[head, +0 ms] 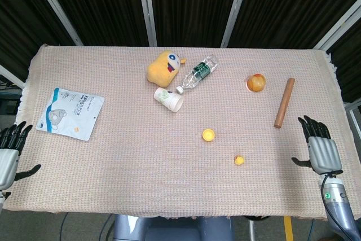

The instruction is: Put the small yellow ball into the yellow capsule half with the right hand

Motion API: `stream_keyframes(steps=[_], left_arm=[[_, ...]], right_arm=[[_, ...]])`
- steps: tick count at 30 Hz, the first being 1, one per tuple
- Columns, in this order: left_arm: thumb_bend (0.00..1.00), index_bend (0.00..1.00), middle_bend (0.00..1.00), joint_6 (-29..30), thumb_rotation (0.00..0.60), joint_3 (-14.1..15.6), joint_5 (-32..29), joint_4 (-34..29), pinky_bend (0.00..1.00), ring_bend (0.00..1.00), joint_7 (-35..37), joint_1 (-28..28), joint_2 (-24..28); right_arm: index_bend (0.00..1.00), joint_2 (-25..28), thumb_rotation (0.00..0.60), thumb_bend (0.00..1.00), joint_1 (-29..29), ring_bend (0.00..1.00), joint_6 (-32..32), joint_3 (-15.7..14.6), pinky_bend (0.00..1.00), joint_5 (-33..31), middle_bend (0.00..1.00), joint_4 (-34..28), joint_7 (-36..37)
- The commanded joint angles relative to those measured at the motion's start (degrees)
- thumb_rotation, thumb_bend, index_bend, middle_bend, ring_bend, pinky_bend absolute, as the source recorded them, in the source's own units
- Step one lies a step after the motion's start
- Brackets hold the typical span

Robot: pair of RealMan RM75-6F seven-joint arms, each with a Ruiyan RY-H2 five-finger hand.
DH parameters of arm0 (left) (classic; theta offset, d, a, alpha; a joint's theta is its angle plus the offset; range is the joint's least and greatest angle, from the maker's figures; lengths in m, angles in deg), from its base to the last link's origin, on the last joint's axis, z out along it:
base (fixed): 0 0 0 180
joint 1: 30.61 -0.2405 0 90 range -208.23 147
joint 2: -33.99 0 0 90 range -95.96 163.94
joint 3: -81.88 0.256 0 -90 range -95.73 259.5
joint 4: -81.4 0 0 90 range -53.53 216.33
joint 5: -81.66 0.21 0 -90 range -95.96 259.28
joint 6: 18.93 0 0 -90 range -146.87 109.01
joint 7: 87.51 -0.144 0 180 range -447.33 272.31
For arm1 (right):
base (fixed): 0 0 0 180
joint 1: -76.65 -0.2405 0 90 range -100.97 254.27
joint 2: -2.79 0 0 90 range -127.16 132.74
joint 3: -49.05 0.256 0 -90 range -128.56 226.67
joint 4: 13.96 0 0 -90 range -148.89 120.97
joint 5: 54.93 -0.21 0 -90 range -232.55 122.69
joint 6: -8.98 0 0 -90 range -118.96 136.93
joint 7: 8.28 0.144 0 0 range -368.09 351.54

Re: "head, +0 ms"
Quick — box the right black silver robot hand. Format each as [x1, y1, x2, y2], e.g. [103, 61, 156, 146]
[291, 115, 344, 176]

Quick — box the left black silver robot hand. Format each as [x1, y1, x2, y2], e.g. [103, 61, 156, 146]
[0, 121, 42, 191]

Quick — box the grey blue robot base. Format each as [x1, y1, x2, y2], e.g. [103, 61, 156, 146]
[112, 213, 235, 241]

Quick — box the yellow plastic bottle cap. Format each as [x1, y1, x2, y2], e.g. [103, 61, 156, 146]
[201, 129, 217, 142]

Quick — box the yellow plush toy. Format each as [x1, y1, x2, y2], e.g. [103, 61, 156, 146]
[146, 50, 188, 88]

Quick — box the wooden rolling pin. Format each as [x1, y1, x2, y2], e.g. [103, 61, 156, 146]
[274, 77, 296, 129]

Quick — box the white blue mask package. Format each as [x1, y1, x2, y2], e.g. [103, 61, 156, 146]
[36, 87, 105, 142]

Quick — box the orange fruit jelly cup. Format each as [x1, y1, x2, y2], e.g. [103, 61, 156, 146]
[246, 73, 267, 93]

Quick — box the beige woven tablecloth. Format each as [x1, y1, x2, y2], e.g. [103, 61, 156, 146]
[1, 43, 355, 221]

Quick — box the clear green-label water bottle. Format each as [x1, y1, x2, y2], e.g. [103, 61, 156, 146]
[176, 55, 219, 94]

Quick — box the white paper cup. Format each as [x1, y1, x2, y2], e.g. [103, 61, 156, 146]
[153, 87, 184, 113]

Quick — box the dark brown curtain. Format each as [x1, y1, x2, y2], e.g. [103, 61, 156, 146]
[0, 0, 361, 103]

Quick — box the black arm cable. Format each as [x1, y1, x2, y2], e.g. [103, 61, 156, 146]
[320, 169, 344, 241]

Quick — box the white metal frame post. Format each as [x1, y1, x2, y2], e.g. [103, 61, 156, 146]
[312, 0, 361, 52]
[343, 100, 361, 143]
[27, 0, 84, 47]
[0, 64, 26, 89]
[219, 0, 253, 48]

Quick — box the black floor cable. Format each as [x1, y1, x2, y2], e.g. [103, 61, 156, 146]
[58, 212, 70, 241]

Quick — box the white double frame post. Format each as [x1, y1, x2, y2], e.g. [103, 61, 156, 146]
[135, 0, 158, 47]

